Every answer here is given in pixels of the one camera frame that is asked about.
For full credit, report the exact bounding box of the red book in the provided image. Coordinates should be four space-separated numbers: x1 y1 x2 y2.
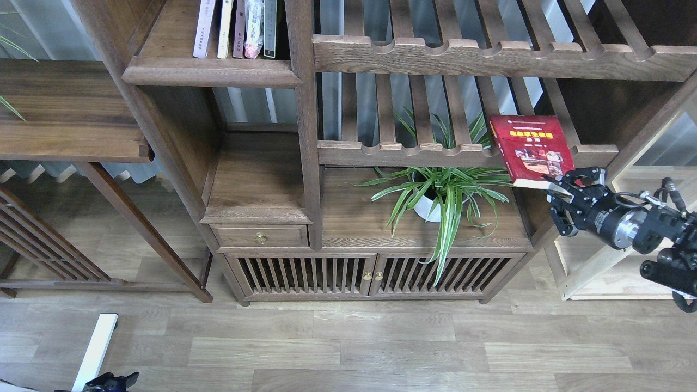
488 115 574 193

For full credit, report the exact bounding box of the dark green upright book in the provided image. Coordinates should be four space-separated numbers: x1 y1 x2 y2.
263 0 288 59

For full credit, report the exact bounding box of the green plant leaves left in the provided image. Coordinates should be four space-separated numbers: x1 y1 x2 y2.
0 11 38 123

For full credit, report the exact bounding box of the white plant pot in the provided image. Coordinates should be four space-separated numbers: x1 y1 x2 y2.
408 171 469 223

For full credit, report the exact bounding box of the green spider plant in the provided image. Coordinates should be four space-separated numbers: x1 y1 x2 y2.
352 106 545 286

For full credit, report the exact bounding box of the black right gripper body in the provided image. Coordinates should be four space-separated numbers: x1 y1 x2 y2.
568 191 648 249

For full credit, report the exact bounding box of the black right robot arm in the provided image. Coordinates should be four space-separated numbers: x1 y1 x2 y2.
543 167 696 313

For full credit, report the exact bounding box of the white book pink cover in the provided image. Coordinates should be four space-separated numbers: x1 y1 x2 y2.
193 0 218 59

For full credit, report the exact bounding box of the white metal leg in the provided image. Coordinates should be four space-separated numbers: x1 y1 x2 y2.
71 313 119 391

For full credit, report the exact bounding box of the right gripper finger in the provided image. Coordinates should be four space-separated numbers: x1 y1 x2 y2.
543 167 607 199
547 193 578 236

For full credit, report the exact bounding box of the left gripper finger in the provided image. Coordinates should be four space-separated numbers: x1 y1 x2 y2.
82 372 140 391

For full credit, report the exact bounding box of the white book green cover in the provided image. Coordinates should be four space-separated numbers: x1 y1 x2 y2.
217 0 234 59

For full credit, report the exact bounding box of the dark wooden bookshelf cabinet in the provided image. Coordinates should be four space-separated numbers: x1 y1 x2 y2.
72 1 695 305

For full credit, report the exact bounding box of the plastic wrapped white book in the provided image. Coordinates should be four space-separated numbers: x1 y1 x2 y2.
244 0 265 59

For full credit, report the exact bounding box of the pink spine upright book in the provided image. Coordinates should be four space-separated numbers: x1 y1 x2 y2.
231 0 246 59

